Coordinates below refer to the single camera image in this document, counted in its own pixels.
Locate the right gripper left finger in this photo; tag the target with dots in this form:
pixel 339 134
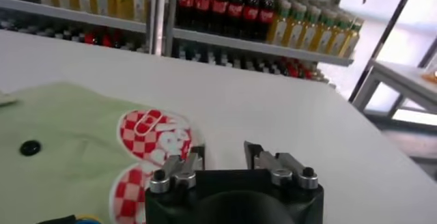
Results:
pixel 181 170

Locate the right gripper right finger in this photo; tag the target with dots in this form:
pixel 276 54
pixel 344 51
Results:
pixel 276 167

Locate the light green t-shirt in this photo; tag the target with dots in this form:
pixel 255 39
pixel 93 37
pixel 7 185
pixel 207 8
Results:
pixel 68 164

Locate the red-cap cola bottle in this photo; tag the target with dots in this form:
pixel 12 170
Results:
pixel 251 13
pixel 266 15
pixel 219 7
pixel 236 10
pixel 203 4
pixel 89 38
pixel 186 1
pixel 306 73
pixel 293 71
pixel 107 40

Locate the grey drinks shelf unit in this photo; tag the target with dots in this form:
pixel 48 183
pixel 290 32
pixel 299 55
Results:
pixel 68 15
pixel 256 46

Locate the white side table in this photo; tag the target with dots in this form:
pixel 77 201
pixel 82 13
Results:
pixel 392 75

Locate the black window mullion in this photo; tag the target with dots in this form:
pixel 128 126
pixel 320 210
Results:
pixel 385 35

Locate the clear bag with orange contents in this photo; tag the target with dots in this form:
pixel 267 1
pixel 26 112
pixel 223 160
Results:
pixel 431 76

